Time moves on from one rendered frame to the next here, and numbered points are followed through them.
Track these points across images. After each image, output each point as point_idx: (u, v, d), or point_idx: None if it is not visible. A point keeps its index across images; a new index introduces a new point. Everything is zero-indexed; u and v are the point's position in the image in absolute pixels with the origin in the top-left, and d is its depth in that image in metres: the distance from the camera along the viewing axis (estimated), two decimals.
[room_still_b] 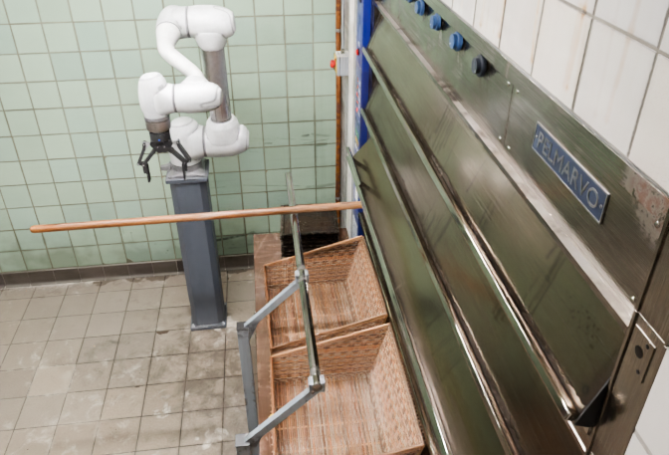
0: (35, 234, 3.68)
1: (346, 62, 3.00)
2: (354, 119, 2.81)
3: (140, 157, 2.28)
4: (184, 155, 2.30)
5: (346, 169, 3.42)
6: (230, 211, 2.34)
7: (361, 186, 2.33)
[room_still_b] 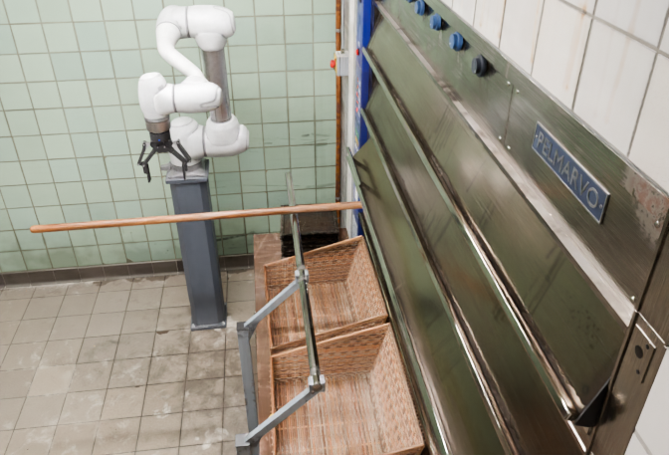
0: (35, 234, 3.68)
1: (346, 62, 3.00)
2: (354, 119, 2.81)
3: (140, 157, 2.28)
4: (184, 155, 2.30)
5: (346, 169, 3.42)
6: (230, 211, 2.34)
7: (361, 186, 2.33)
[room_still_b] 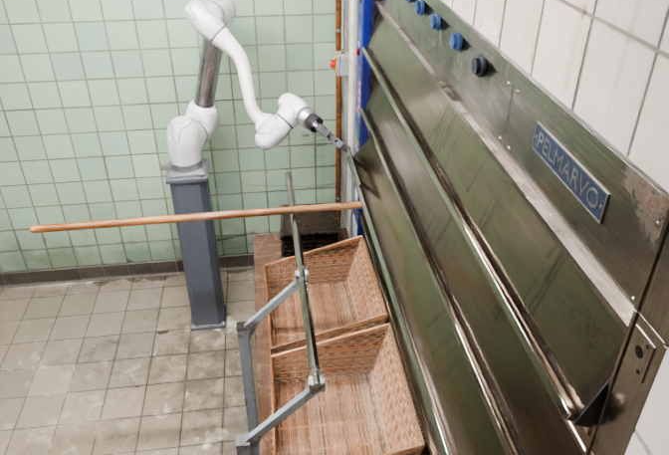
0: (35, 234, 3.68)
1: (346, 62, 3.00)
2: (354, 119, 2.81)
3: None
4: (322, 133, 2.60)
5: (346, 169, 3.42)
6: (230, 211, 2.34)
7: (361, 186, 2.33)
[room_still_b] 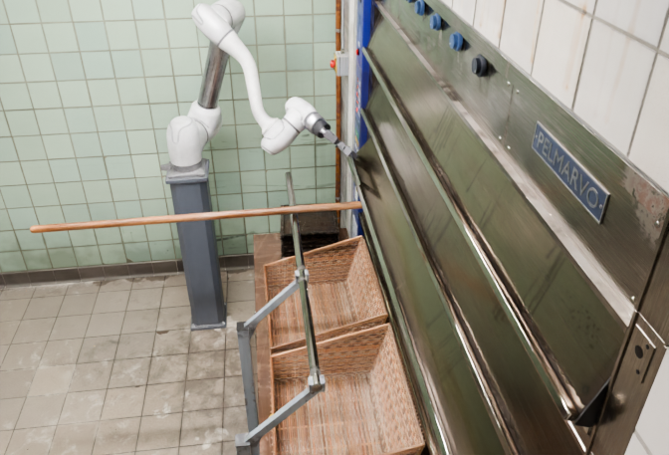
0: (35, 234, 3.68)
1: (346, 62, 3.00)
2: (354, 119, 2.81)
3: None
4: (330, 139, 2.57)
5: (346, 169, 3.42)
6: (230, 211, 2.34)
7: (361, 186, 2.33)
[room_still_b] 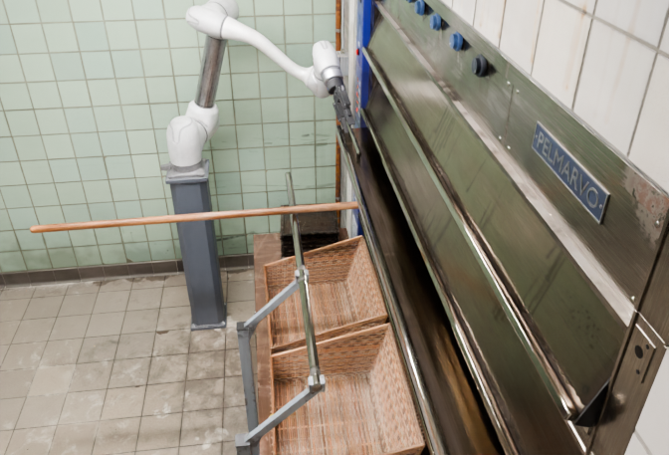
0: (35, 234, 3.68)
1: (346, 62, 3.00)
2: (354, 119, 2.81)
3: (336, 114, 2.58)
4: (342, 100, 2.48)
5: (346, 169, 3.42)
6: (230, 211, 2.34)
7: (359, 155, 2.26)
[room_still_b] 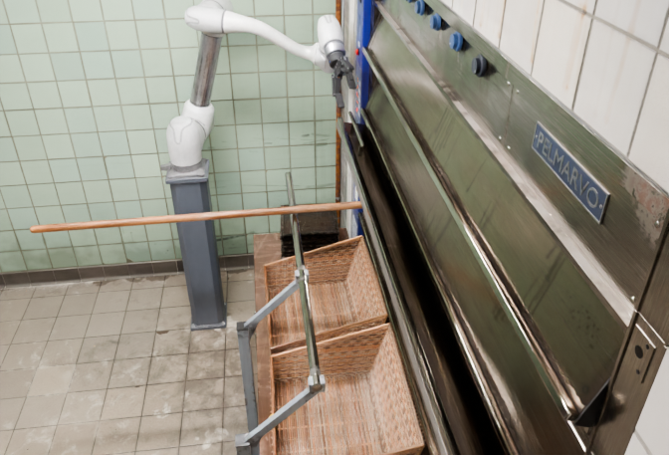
0: (35, 234, 3.68)
1: None
2: (354, 119, 2.81)
3: (333, 88, 2.63)
4: (345, 66, 2.49)
5: (346, 169, 3.42)
6: (230, 211, 2.34)
7: (363, 148, 2.25)
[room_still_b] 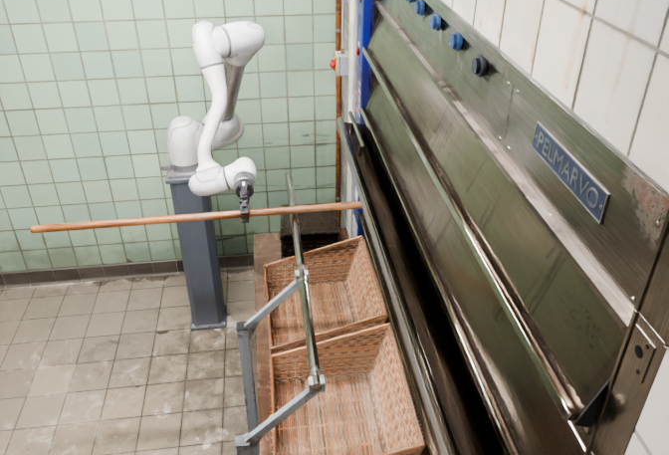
0: (35, 234, 3.68)
1: (346, 62, 3.00)
2: (354, 119, 2.81)
3: None
4: (240, 193, 2.39)
5: (346, 169, 3.42)
6: (230, 211, 2.34)
7: (363, 148, 2.25)
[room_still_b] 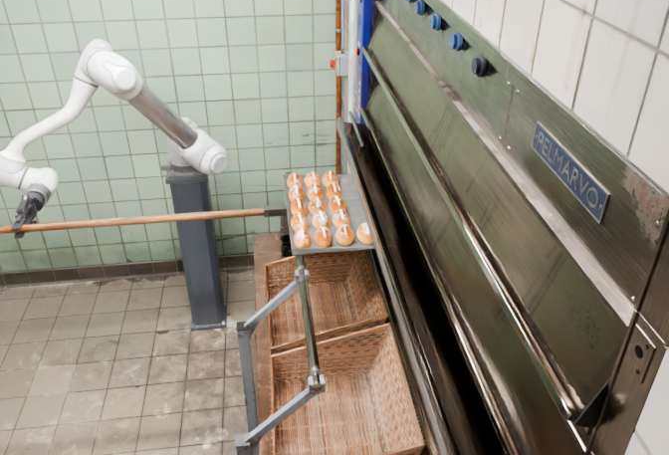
0: (35, 234, 3.68)
1: (346, 62, 3.00)
2: (354, 119, 2.81)
3: None
4: (19, 207, 2.30)
5: (346, 169, 3.42)
6: (3, 226, 2.24)
7: (363, 148, 2.25)
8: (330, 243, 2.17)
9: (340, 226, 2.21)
